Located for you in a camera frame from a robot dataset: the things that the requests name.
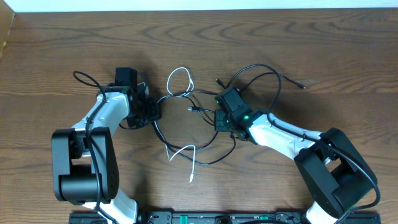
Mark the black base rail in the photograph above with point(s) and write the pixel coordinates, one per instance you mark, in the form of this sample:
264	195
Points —
213	218

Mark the cardboard panel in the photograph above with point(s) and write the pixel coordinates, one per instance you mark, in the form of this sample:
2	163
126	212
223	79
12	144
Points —
6	19

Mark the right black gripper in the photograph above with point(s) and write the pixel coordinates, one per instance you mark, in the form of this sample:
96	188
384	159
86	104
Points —
219	126

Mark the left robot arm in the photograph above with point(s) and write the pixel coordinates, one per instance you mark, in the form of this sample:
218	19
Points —
85	169

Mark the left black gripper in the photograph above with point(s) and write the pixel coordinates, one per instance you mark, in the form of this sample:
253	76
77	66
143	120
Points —
151	102

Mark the green clamp handle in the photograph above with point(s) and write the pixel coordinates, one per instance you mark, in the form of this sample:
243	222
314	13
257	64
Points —
183	219

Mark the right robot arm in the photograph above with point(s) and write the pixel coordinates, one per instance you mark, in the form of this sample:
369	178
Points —
334	172

